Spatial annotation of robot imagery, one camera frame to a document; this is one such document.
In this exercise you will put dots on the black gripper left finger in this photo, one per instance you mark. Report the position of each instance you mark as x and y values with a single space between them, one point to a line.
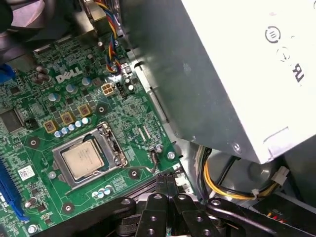
153 222

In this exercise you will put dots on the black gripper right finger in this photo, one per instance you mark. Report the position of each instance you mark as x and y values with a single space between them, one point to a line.
197 222

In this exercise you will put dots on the thin metal locking lever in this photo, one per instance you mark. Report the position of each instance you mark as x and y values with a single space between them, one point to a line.
153 161

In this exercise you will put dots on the silver topped CPU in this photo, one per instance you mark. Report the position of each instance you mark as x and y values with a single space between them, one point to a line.
82 160

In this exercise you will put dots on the CPU socket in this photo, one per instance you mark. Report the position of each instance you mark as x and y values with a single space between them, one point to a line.
108 145

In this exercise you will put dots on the black RAM slot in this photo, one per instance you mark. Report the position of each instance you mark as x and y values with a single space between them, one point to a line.
145 190
140 196

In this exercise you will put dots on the black open PC case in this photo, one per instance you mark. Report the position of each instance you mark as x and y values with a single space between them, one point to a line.
247 172

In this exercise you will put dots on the green motherboard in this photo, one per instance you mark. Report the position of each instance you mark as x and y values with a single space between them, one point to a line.
118 106

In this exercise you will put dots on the beige four pin socket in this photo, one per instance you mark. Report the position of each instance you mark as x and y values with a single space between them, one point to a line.
106 89

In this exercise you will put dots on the grey power supply unit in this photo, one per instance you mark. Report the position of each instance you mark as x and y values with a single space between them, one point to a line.
187 74

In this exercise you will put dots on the blue expansion slot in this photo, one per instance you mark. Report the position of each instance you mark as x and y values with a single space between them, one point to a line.
8 187

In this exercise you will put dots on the blue plastic clip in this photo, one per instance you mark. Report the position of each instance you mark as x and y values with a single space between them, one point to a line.
6 74

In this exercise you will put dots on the black case fan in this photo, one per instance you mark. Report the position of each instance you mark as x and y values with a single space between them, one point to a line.
27 17

